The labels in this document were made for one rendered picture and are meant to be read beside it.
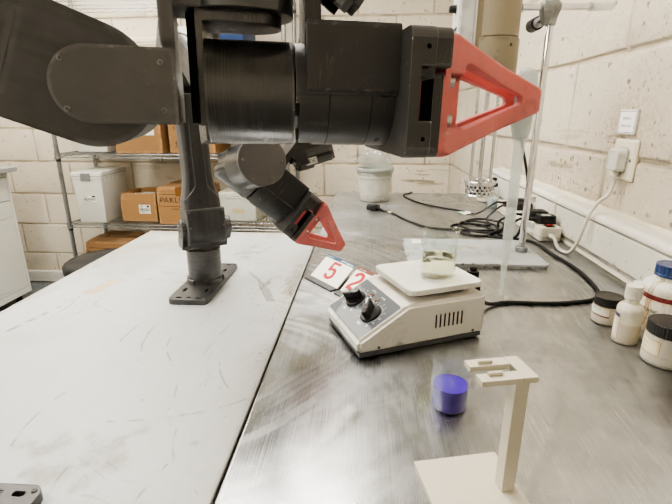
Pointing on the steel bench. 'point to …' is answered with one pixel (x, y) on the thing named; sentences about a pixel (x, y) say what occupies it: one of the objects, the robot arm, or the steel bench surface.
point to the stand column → (535, 140)
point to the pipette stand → (498, 493)
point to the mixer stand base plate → (481, 254)
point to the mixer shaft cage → (480, 187)
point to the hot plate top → (404, 272)
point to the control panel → (361, 309)
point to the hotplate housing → (417, 320)
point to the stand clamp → (548, 13)
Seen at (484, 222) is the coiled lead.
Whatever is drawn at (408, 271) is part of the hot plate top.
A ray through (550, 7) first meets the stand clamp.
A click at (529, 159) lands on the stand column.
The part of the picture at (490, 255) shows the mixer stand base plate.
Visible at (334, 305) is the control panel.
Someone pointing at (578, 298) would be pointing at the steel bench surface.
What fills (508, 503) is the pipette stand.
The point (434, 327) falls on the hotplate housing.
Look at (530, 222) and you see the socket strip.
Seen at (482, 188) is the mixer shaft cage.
